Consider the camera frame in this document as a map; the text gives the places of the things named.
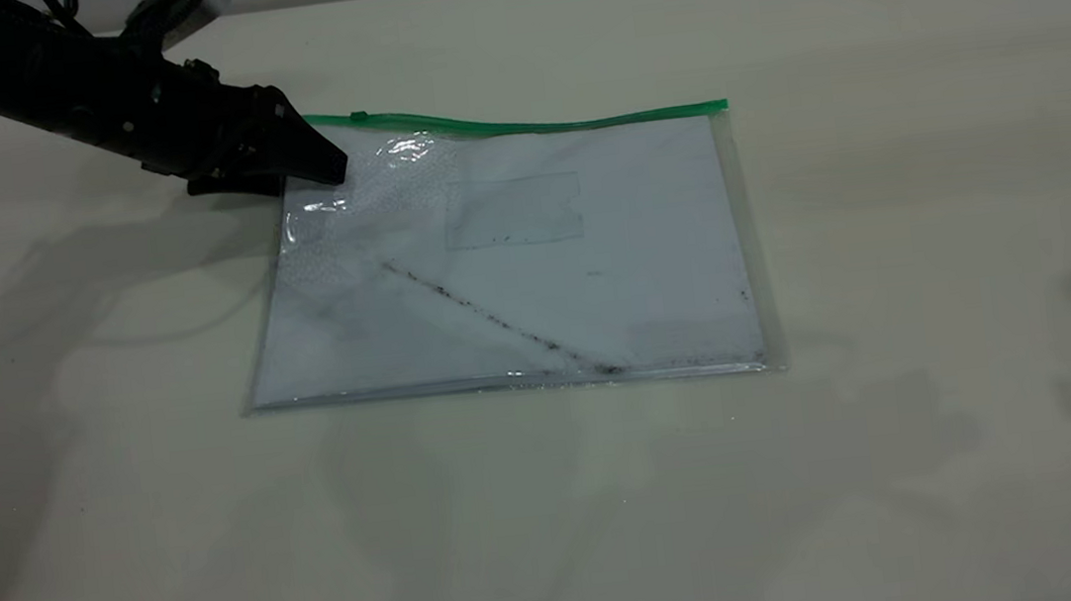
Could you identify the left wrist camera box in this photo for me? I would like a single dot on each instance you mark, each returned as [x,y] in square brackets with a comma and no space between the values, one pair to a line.
[172,10]

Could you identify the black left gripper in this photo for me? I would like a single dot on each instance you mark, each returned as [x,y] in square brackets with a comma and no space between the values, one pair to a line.
[209,126]

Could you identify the transparent bag with green zip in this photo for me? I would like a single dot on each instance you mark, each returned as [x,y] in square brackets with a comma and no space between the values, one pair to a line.
[528,132]

